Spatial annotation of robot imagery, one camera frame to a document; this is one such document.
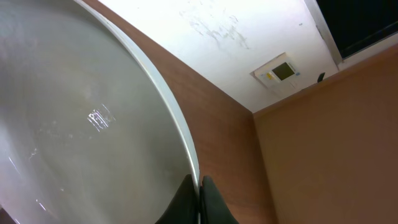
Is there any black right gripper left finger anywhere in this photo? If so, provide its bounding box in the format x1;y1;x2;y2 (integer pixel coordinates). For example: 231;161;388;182
155;174;199;224

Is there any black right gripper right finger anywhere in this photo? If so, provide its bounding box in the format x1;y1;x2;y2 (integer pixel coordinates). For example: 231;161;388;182
200;175;239;224

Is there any grey-white plate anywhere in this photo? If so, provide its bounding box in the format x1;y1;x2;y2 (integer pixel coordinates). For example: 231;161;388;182
1;1;200;223

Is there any white wall control panel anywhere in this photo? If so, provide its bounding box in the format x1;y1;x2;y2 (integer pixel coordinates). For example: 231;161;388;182
250;52;300;90

